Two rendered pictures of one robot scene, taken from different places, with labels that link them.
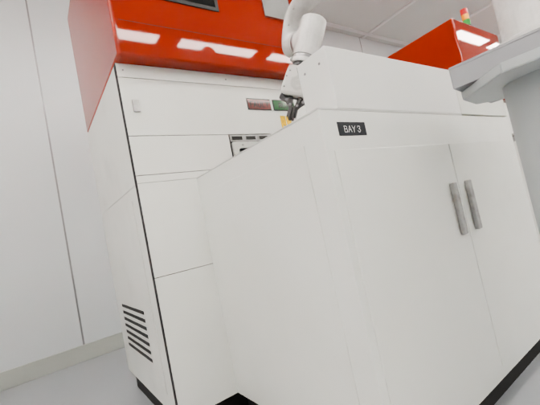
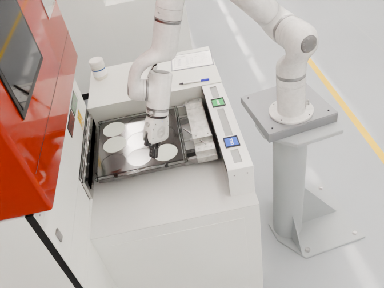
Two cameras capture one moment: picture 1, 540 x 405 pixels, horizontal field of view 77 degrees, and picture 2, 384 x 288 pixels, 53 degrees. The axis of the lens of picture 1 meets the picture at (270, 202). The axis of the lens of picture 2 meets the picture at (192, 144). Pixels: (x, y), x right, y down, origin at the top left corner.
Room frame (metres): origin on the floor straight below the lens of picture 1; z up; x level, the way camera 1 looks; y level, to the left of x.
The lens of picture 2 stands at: (0.33, 0.69, 1.94)
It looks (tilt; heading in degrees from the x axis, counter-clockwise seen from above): 42 degrees down; 305
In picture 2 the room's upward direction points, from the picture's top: 11 degrees counter-clockwise
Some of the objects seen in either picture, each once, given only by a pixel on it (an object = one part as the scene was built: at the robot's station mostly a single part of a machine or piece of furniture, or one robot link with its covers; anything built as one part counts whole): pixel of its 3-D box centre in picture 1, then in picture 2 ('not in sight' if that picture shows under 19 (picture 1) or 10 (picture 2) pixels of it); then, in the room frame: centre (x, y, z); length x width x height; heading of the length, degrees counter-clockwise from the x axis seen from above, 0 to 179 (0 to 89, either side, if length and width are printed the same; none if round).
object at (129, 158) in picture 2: not in sight; (139, 140); (1.23, -0.22, 0.90); 0.34 x 0.34 x 0.01; 36
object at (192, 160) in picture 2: not in sight; (158, 167); (1.11, -0.15, 0.84); 0.50 x 0.02 x 0.03; 36
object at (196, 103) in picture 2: not in sight; (194, 103); (1.12, -0.52, 0.89); 0.08 x 0.03 x 0.03; 36
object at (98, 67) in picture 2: not in sight; (98, 68); (1.64, -0.51, 1.01); 0.07 x 0.07 x 0.10
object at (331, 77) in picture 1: (389, 93); (226, 134); (0.90, -0.37, 0.89); 0.55 x 0.09 x 0.14; 126
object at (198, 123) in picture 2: not in sight; (200, 130); (1.03, -0.39, 0.87); 0.36 x 0.08 x 0.03; 126
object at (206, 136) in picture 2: not in sight; (202, 136); (0.98, -0.32, 0.89); 0.08 x 0.03 x 0.03; 36
